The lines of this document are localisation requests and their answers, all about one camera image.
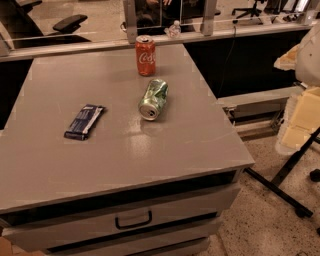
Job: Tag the crushed green soda can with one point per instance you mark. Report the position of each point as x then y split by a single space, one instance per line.
154 99

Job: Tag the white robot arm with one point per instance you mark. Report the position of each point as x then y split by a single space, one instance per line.
307 68

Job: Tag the red cola can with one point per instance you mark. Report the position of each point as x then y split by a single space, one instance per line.
145 55

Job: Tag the grey drawer cabinet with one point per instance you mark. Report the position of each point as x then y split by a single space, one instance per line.
61 196

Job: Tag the dark blue snack bar wrapper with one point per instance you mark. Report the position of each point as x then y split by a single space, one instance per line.
80 127

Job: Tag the clear plastic water bottle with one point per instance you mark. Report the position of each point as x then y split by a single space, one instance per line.
174 30

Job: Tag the distant black office chair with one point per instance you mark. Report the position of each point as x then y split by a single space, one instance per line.
247 13

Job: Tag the black stand legs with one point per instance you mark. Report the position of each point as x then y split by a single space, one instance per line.
273 185

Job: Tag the black drawer handle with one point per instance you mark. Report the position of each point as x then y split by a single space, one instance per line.
133 219

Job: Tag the grey metal partition post right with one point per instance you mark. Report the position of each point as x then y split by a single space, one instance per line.
206 27

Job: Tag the grey metal partition post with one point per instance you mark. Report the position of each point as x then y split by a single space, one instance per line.
130 19
206 27

